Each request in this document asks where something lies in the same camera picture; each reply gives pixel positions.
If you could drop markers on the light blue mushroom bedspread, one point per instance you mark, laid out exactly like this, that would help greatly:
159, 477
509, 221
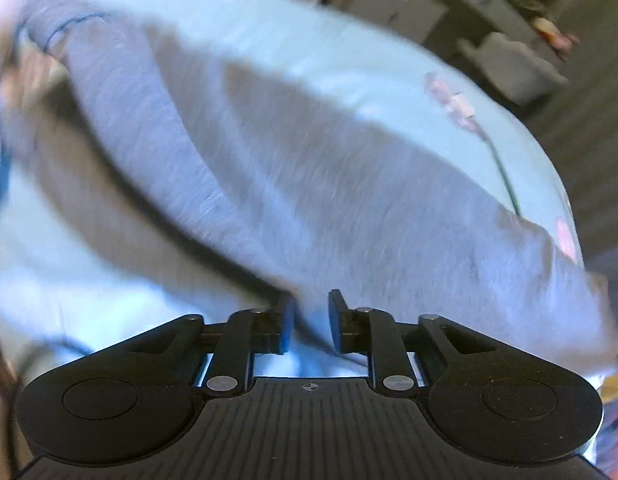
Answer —
53, 285

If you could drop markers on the white upholstered chair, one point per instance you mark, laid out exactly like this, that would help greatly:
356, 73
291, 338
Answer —
513, 68

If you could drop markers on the grey drawer cabinet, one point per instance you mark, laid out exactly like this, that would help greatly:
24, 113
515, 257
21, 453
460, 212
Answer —
389, 7

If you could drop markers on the grey sweatpants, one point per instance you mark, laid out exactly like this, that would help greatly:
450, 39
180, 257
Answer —
201, 174

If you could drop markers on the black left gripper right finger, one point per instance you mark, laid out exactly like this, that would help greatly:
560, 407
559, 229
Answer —
355, 330

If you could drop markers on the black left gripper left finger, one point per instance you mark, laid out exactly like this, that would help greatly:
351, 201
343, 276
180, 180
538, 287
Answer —
256, 330

